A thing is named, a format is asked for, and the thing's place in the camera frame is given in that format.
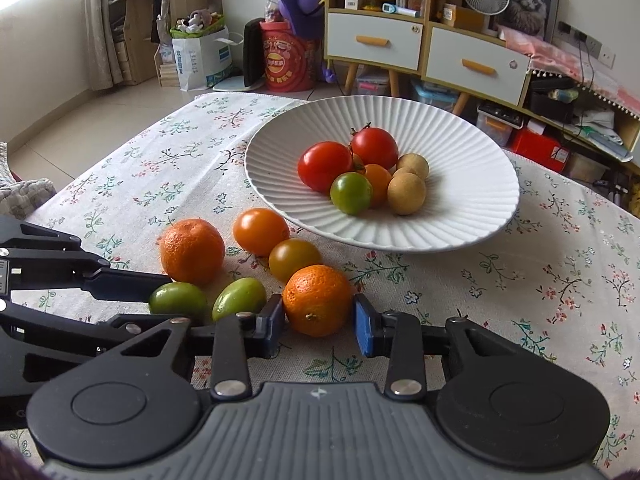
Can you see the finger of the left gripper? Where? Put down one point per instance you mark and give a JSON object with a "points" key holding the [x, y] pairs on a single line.
{"points": [[123, 285], [125, 326]]}

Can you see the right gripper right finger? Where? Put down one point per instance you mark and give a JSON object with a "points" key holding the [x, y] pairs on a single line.
{"points": [[398, 337]]}

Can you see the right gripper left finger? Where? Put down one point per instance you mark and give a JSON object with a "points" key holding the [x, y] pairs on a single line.
{"points": [[238, 338]]}

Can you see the small orange mandarin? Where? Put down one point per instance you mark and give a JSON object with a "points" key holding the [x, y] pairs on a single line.
{"points": [[317, 300]]}

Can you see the large orange mandarin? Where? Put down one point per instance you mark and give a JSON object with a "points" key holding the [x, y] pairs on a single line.
{"points": [[192, 251]]}

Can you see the olive brown tomato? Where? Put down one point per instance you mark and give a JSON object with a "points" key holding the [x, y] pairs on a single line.
{"points": [[289, 256]]}

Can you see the tan longan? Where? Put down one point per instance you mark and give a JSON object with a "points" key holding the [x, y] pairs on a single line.
{"points": [[406, 193], [405, 170], [416, 162]]}

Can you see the small orange cherry tomato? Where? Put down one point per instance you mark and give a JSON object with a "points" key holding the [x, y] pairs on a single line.
{"points": [[379, 178]]}

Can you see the red tomato with stem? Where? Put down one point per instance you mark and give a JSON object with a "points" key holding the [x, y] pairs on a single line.
{"points": [[374, 145]]}

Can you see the floral tablecloth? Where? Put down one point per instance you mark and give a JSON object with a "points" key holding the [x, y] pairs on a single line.
{"points": [[561, 280]]}

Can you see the checkered grey cushion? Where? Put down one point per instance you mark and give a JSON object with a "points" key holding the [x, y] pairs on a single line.
{"points": [[20, 198]]}

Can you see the white ribbed plate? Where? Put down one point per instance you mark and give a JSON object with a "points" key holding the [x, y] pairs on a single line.
{"points": [[471, 189]]}

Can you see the red cardboard box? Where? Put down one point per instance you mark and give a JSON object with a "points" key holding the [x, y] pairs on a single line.
{"points": [[544, 150]]}

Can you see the white paper shopping bag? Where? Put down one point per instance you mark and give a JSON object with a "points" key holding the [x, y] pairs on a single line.
{"points": [[204, 61]]}

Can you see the clear plastic storage box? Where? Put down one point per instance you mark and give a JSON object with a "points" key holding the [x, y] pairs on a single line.
{"points": [[434, 94]]}

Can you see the red snack bucket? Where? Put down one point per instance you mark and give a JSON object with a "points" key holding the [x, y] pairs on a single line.
{"points": [[290, 61]]}

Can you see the low wooden tv cabinet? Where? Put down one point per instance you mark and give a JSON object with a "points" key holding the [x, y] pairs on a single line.
{"points": [[583, 114]]}

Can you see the black flat panel stand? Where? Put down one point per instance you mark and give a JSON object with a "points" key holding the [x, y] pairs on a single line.
{"points": [[250, 75]]}

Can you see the pink cloth on cabinet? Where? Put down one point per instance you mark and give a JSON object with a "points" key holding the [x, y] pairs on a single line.
{"points": [[581, 67]]}

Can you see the wooden drawer cabinet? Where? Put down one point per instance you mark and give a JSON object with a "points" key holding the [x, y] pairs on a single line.
{"points": [[470, 62]]}

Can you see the framed cat picture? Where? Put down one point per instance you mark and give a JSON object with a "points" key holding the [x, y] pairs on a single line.
{"points": [[527, 2]]}

